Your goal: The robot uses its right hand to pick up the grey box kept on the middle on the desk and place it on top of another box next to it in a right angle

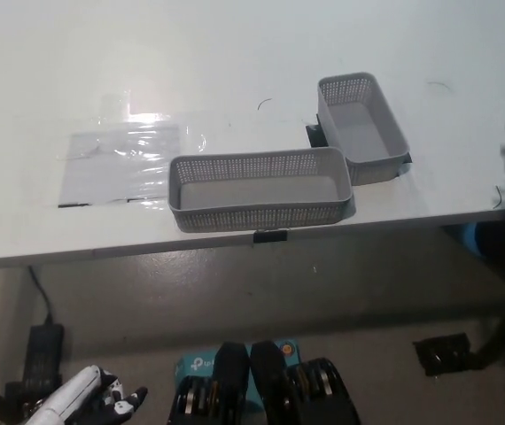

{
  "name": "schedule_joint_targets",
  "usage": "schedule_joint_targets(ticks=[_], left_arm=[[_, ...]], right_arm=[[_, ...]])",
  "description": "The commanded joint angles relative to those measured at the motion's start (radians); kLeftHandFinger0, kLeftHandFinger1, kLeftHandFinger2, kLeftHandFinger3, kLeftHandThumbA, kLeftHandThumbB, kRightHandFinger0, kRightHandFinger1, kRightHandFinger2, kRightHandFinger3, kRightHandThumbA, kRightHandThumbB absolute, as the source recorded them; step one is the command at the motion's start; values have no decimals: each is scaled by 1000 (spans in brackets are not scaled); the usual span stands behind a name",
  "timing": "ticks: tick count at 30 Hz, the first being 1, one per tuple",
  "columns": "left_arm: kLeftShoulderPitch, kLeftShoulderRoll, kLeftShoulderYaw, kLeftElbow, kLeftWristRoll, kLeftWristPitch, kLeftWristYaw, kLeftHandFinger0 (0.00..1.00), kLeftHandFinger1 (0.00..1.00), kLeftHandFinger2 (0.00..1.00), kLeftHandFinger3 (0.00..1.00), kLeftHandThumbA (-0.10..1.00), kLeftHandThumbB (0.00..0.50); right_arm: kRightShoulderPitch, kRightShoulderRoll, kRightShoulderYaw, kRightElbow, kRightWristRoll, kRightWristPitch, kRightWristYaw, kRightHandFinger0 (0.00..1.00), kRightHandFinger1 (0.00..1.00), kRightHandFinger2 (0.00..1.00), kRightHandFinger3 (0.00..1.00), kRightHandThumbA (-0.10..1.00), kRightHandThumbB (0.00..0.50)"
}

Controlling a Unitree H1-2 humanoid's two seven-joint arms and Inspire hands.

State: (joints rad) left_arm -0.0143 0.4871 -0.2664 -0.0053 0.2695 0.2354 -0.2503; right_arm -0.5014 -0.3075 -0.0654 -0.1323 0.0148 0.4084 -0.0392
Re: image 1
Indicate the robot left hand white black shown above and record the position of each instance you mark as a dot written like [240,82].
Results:
[80,394]

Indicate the grey perforated plastic basket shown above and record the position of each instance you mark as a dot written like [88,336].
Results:
[257,195]
[359,133]

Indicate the teal tp-link cardboard box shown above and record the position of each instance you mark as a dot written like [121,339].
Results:
[197,360]

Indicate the black power adapter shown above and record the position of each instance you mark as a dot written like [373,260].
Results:
[44,354]

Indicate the black plastic base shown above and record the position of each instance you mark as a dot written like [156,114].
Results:
[17,391]

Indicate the blue round object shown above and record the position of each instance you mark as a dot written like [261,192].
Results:
[469,239]

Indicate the black table foot plate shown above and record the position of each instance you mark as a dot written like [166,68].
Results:
[443,354]

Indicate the clear plastic sheet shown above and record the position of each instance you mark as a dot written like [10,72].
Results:
[115,168]

